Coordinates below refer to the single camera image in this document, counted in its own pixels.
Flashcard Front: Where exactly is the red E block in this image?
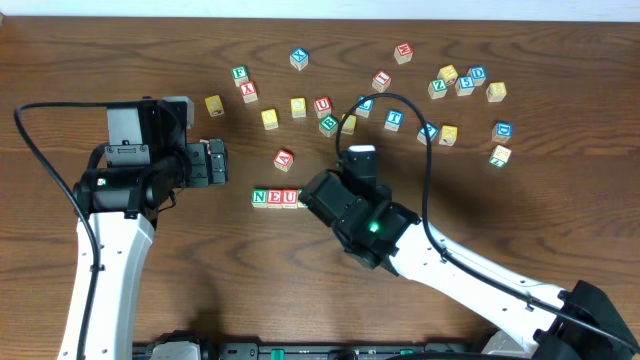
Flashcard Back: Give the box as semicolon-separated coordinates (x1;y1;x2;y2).
267;189;283;209

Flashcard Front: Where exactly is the red Y block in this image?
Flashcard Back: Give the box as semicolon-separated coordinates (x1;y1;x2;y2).
240;81;258;103

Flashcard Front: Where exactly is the green B block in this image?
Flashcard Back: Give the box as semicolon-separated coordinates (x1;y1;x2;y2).
319;115;339;137

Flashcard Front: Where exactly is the red I block upper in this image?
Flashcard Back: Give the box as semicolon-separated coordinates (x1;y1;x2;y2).
372;70;392;93

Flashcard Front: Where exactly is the blue T block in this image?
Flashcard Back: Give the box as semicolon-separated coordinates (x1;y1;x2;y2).
384;110;404;132

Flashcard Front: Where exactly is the yellow block beside B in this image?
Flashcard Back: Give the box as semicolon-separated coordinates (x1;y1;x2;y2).
341;114;357;135

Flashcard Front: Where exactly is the red H block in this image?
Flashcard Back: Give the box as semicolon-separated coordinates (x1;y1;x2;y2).
394;42;414;64

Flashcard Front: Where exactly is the blue X block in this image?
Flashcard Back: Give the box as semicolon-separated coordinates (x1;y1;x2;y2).
289;48;309;71

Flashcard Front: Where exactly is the yellow block far left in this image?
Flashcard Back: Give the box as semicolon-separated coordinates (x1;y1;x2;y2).
204;95;224;117

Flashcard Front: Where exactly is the yellow block left middle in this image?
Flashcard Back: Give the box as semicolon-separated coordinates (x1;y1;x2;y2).
261;108;279;130

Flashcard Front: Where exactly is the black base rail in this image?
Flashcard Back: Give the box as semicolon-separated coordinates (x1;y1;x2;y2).
132;329;531;360

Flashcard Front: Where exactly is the red A block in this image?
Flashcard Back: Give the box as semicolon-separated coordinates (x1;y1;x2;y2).
273;149;294;172

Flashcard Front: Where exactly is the blue D block lower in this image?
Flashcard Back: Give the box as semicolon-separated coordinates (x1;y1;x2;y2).
492;121;513;144

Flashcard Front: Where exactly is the green R block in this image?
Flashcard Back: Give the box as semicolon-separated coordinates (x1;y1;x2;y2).
297;189;307;208

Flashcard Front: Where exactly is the blue D block upper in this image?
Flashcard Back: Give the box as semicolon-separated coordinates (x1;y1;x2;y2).
467;66;487;87

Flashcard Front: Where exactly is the yellow block beside 2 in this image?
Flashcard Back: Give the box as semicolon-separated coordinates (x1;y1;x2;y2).
438;125;458;146

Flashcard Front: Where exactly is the yellow block far right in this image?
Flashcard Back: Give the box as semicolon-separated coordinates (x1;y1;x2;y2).
486;82;507;103

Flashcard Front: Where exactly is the blue 2 block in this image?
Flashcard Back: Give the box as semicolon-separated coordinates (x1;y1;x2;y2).
417;122;439;145

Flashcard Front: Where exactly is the blue L block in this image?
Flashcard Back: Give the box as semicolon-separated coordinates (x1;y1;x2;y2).
355;96;374;118

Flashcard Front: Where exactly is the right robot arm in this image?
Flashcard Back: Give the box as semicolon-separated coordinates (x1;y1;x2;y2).
300;146;639;359

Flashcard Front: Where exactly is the white green Z block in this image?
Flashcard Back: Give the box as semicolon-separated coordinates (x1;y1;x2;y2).
489;145;512;168

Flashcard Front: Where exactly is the green F block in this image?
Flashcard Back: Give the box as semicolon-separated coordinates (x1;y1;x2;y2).
231;65;249;87

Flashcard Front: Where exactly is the yellow block top right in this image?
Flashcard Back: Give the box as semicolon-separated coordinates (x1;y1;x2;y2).
437;65;458;86

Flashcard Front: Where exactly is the yellow block centre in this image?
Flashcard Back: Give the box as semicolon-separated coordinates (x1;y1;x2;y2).
290;97;307;118

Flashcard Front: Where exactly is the blue d block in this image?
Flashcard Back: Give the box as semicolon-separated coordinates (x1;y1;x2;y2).
467;66;487;87
492;121;513;144

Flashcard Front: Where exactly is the blue 5 block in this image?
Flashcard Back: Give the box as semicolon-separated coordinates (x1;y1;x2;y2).
455;76;475;96

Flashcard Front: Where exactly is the green N block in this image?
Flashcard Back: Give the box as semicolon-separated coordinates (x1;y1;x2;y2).
251;188;268;208

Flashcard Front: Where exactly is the red u block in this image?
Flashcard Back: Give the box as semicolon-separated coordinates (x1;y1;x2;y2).
282;189;299;209
313;96;333;119

